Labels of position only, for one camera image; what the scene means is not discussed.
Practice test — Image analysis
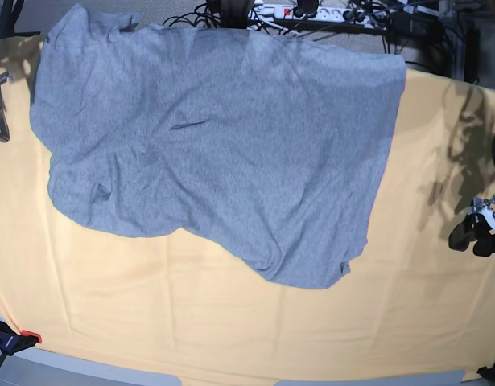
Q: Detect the blue red clamp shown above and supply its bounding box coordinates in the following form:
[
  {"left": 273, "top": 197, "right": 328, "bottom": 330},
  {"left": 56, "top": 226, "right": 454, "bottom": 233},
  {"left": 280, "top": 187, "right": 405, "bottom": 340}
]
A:
[{"left": 0, "top": 321, "right": 42, "bottom": 356}]

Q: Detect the grey t-shirt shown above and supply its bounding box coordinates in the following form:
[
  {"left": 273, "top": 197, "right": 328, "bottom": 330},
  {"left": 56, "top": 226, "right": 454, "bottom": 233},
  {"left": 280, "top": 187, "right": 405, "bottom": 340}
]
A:
[{"left": 31, "top": 5, "right": 406, "bottom": 290}]

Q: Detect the white power strip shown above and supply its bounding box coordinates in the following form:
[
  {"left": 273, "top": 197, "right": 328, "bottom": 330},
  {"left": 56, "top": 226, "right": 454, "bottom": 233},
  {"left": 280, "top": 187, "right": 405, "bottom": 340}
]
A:
[{"left": 250, "top": 2, "right": 386, "bottom": 30}]

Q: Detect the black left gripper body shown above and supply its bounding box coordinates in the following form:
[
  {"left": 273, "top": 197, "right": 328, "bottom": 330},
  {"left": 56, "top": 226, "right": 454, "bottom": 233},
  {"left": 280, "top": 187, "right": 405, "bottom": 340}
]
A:
[{"left": 468, "top": 194, "right": 495, "bottom": 232}]

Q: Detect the yellow table cloth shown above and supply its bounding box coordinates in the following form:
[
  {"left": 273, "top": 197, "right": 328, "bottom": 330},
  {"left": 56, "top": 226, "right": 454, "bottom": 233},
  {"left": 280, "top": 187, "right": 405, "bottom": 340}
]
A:
[{"left": 0, "top": 36, "right": 495, "bottom": 385}]

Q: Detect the black power adapter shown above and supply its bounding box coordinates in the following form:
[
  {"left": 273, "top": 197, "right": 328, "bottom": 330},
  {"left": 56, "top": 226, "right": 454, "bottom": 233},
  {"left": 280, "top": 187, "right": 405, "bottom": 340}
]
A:
[{"left": 389, "top": 12, "right": 443, "bottom": 39}]

